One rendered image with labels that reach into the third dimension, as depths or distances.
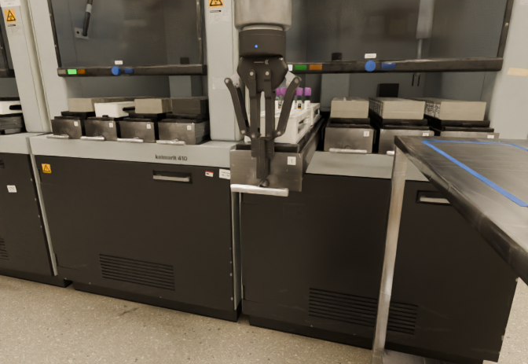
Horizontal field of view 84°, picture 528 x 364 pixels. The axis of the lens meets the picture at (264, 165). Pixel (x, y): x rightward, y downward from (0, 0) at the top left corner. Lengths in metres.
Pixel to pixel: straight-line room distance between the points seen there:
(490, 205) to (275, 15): 0.35
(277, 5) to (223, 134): 0.65
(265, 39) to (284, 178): 0.23
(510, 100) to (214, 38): 0.89
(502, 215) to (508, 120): 0.79
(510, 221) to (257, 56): 0.38
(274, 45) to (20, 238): 1.49
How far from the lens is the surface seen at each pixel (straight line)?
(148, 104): 1.17
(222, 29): 1.06
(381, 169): 0.92
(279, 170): 0.53
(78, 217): 1.42
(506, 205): 0.32
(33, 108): 1.58
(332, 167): 0.91
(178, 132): 1.03
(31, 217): 1.62
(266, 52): 0.47
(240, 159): 0.54
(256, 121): 0.49
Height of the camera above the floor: 0.91
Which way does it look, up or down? 14 degrees down
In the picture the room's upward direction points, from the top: straight up
